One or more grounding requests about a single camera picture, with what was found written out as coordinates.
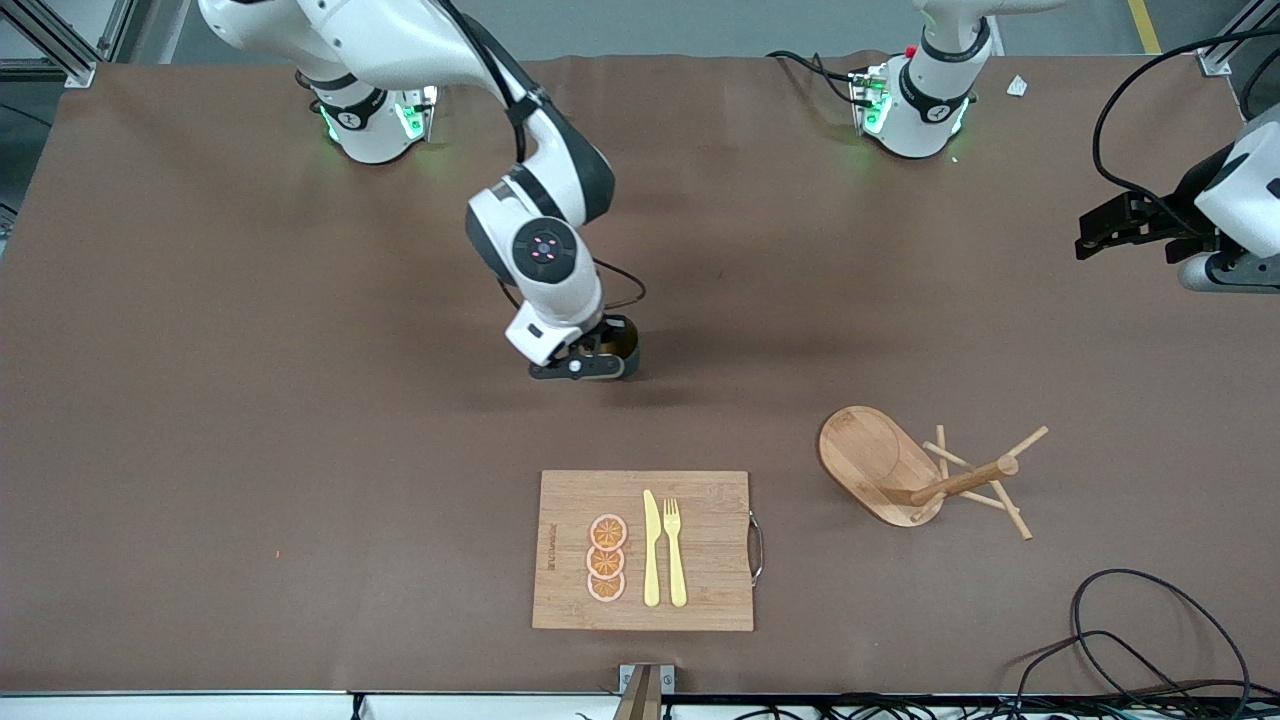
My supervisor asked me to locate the teal cup with yellow inside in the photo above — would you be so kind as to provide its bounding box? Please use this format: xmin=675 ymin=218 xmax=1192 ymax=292
xmin=600 ymin=314 xmax=642 ymax=380

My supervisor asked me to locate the looped black cable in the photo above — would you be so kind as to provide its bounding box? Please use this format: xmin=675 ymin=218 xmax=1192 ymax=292
xmin=1072 ymin=568 xmax=1251 ymax=701
xmin=1010 ymin=630 xmax=1231 ymax=720

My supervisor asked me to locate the metal camera bracket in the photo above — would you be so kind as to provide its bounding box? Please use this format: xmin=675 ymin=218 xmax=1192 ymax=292
xmin=618 ymin=663 xmax=676 ymax=720

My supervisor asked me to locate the wooden cup rack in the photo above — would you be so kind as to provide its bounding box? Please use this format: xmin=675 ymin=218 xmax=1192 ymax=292
xmin=818 ymin=405 xmax=1050 ymax=542

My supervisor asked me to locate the aluminium frame profile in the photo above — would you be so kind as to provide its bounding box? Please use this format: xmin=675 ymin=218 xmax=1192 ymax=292
xmin=1197 ymin=0 xmax=1280 ymax=77
xmin=0 ymin=0 xmax=136 ymax=89

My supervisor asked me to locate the bamboo cutting board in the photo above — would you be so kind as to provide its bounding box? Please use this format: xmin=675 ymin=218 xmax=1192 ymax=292
xmin=532 ymin=470 xmax=766 ymax=633

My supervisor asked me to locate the black base cable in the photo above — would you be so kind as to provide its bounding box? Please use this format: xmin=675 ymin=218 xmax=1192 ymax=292
xmin=766 ymin=50 xmax=863 ymax=106

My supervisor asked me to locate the brown table cover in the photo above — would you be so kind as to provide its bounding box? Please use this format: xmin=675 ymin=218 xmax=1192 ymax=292
xmin=0 ymin=52 xmax=1280 ymax=696

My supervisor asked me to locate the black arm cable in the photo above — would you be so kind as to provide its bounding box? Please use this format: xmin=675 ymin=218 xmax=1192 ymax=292
xmin=1092 ymin=28 xmax=1280 ymax=211
xmin=435 ymin=0 xmax=531 ymax=166

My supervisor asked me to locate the yellow plastic knife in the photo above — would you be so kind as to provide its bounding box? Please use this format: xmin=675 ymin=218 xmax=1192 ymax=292
xmin=642 ymin=489 xmax=663 ymax=608

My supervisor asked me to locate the white table edge rail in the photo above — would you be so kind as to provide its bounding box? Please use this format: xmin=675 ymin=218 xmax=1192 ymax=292
xmin=0 ymin=690 xmax=1280 ymax=720

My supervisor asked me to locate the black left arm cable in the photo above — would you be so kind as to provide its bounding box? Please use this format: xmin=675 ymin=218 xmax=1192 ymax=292
xmin=1092 ymin=28 xmax=1280 ymax=211

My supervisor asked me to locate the yellow plastic fork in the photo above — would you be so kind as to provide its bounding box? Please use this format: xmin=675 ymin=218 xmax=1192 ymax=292
xmin=663 ymin=498 xmax=689 ymax=609

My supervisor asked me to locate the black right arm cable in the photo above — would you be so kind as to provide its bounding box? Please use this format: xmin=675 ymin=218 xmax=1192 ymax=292
xmin=435 ymin=0 xmax=531 ymax=166

